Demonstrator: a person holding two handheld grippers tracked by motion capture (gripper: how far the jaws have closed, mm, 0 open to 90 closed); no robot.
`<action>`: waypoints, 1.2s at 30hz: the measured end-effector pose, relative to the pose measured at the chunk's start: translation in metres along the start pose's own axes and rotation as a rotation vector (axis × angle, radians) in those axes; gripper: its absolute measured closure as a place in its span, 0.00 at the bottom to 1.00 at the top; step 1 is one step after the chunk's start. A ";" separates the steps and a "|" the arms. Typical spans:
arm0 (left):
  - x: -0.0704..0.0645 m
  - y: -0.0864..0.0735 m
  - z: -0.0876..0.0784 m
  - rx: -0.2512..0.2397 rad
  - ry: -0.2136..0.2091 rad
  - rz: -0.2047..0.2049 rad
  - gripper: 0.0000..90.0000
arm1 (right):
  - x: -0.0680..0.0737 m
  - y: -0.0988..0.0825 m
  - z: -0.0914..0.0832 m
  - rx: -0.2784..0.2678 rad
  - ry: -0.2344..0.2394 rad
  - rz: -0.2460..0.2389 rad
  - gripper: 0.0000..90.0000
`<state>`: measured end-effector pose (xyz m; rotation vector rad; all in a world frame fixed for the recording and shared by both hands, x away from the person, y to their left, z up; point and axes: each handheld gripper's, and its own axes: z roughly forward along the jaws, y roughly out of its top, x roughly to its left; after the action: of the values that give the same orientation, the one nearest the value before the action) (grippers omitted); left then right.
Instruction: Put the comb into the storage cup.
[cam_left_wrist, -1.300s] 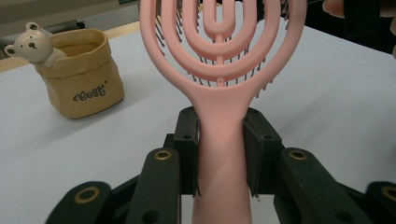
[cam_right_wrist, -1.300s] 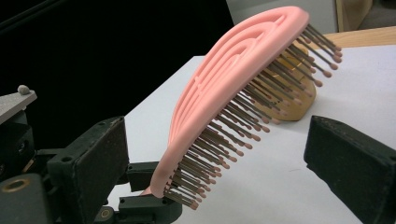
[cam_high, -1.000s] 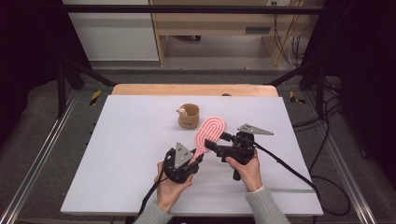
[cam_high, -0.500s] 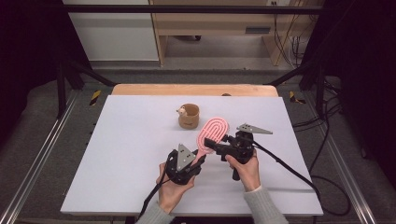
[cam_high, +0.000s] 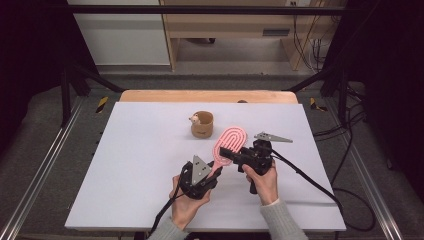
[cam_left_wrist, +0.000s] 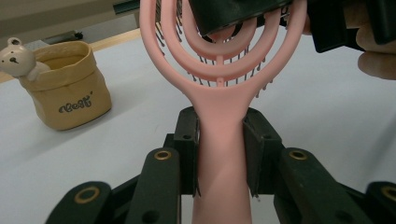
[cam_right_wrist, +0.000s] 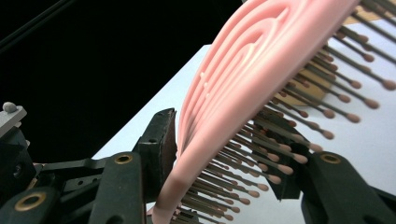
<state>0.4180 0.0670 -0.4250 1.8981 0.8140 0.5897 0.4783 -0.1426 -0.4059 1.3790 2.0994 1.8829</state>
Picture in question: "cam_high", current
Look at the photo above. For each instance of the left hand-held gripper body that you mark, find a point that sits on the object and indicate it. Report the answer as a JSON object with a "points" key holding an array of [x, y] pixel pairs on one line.
{"points": [[200, 171]]}

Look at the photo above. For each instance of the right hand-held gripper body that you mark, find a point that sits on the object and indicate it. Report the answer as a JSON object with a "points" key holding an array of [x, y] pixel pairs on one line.
{"points": [[260, 156]]}

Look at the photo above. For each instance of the pink hairbrush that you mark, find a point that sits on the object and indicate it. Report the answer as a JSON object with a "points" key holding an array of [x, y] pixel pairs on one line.
{"points": [[217, 162]]}

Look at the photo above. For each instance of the brown hedgehog cup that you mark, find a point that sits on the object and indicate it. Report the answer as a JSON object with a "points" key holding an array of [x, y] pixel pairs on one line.
{"points": [[202, 130]]}

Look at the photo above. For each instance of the person's right hand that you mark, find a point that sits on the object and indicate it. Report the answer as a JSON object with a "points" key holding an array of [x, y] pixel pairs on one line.
{"points": [[266, 186]]}

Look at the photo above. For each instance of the person's left hand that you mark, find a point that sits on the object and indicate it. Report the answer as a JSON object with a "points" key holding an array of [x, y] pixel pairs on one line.
{"points": [[185, 210]]}

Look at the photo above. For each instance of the wooden table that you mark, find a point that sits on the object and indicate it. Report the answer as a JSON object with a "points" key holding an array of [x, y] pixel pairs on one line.
{"points": [[200, 96]]}

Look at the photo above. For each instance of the white table sheet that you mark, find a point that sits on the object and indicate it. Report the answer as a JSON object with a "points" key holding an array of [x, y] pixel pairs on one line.
{"points": [[133, 150]]}

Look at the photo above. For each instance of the yellow black floor tape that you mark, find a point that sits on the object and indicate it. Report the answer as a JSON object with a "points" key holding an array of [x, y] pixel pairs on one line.
{"points": [[314, 104], [102, 104]]}

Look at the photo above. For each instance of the black metal stand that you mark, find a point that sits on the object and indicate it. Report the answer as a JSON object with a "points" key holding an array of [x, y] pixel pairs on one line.
{"points": [[342, 96], [65, 96]]}

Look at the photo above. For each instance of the light wooden desk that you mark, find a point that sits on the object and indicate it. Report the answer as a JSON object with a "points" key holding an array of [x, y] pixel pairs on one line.
{"points": [[226, 26]]}

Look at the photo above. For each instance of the white cabinet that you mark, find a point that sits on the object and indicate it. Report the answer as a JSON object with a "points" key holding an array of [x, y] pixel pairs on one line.
{"points": [[123, 36]]}

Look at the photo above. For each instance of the black curtain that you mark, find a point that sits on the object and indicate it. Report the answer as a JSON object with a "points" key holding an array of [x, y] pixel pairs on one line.
{"points": [[30, 50], [393, 66]]}

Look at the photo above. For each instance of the silver metal rail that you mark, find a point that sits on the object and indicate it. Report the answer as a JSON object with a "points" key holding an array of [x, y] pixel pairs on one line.
{"points": [[36, 173], [370, 186]]}

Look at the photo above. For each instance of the black horizontal frame bar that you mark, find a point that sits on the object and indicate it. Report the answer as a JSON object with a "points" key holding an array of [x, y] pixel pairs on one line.
{"points": [[200, 9]]}

